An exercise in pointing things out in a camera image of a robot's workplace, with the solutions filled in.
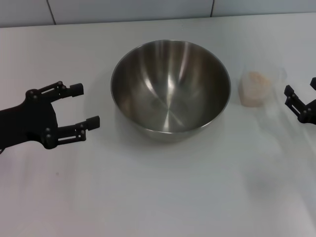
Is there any clear plastic measuring cup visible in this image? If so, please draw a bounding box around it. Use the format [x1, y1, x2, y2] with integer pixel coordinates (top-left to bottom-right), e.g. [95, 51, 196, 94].
[238, 63, 287, 108]

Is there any white rice heap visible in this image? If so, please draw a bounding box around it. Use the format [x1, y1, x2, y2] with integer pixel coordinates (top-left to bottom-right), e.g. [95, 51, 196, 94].
[238, 71, 271, 107]

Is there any stainless steel mixing bowl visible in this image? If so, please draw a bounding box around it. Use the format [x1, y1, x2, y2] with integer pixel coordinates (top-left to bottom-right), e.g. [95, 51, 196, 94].
[110, 39, 232, 144]

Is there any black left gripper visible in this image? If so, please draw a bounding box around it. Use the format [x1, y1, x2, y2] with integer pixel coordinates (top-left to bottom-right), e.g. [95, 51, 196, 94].
[0, 80, 101, 151]

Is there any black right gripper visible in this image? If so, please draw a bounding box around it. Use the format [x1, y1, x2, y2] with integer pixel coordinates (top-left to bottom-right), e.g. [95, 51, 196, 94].
[283, 77, 316, 124]

